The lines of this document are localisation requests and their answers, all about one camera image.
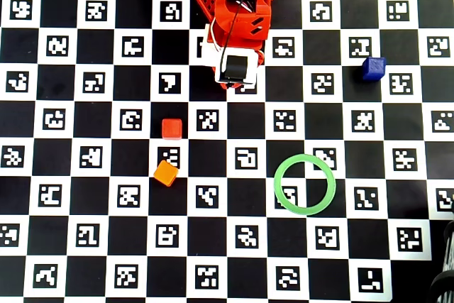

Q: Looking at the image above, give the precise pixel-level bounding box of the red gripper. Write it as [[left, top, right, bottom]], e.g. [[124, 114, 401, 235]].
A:
[[216, 82, 257, 91]]

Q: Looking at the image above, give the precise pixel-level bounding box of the red cube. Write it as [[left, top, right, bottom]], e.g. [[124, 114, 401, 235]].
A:
[[161, 118, 183, 140]]

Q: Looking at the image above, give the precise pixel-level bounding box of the orange cube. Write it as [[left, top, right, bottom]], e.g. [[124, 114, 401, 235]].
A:
[[153, 160, 179, 187]]

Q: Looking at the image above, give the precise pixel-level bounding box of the blue cube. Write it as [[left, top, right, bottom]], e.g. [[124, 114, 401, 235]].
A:
[[361, 56, 387, 82]]

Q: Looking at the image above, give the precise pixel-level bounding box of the black white marker checkerboard mat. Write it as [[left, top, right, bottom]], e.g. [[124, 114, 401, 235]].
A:
[[0, 0, 454, 300]]

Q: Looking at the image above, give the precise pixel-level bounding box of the black ribbed stand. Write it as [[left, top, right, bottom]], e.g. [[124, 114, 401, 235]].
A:
[[428, 219, 454, 303]]

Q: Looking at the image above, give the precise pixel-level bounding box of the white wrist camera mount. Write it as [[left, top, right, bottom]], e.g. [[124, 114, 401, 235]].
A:
[[204, 24, 259, 87]]

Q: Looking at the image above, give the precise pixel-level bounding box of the thin black camera cable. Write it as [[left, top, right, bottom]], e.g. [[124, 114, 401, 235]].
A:
[[218, 0, 257, 75]]

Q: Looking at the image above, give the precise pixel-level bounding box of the green flat ring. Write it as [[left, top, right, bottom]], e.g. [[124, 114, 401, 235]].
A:
[[273, 153, 337, 216]]

